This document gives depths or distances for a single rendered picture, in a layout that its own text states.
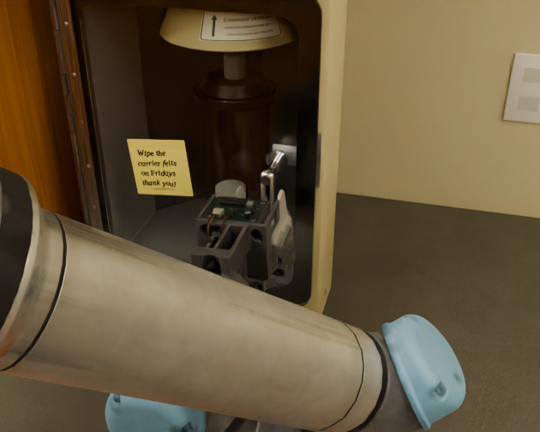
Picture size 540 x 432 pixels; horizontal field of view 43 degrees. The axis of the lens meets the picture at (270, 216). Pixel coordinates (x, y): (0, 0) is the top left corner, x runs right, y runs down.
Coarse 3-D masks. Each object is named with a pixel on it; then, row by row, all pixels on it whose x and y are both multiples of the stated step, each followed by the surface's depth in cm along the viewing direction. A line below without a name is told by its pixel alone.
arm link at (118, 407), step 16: (112, 400) 50; (128, 400) 48; (144, 400) 48; (112, 416) 50; (128, 416) 49; (144, 416) 49; (160, 416) 48; (176, 416) 48; (192, 416) 49; (208, 416) 51; (224, 416) 52
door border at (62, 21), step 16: (64, 0) 77; (64, 16) 78; (64, 32) 79; (64, 48) 80; (64, 64) 81; (80, 80) 81; (64, 96) 83; (80, 96) 83; (80, 112) 84; (80, 128) 85; (80, 144) 86; (80, 160) 87; (80, 176) 88; (96, 192) 89; (96, 208) 91; (96, 224) 92
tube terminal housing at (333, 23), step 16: (320, 0) 71; (336, 0) 73; (336, 16) 75; (336, 32) 76; (336, 48) 78; (336, 64) 79; (320, 80) 75; (336, 80) 81; (320, 96) 76; (336, 96) 82; (320, 112) 77; (336, 112) 84; (320, 128) 78; (336, 128) 86; (336, 144) 88; (336, 160) 90; (320, 176) 81; (336, 176) 92; (320, 192) 82; (320, 208) 83; (320, 224) 84; (320, 240) 85; (320, 256) 87; (320, 272) 89; (320, 288) 91; (320, 304) 93
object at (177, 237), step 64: (128, 0) 75; (192, 0) 73; (256, 0) 71; (128, 64) 79; (192, 64) 77; (256, 64) 75; (320, 64) 73; (128, 128) 83; (192, 128) 81; (256, 128) 78; (128, 192) 88; (256, 192) 83
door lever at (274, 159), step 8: (272, 152) 79; (280, 152) 79; (272, 160) 79; (280, 160) 79; (264, 168) 77; (272, 168) 77; (280, 168) 80; (264, 176) 75; (272, 176) 75; (264, 184) 76; (272, 184) 76; (264, 192) 77; (272, 192) 76; (264, 200) 77; (272, 200) 77
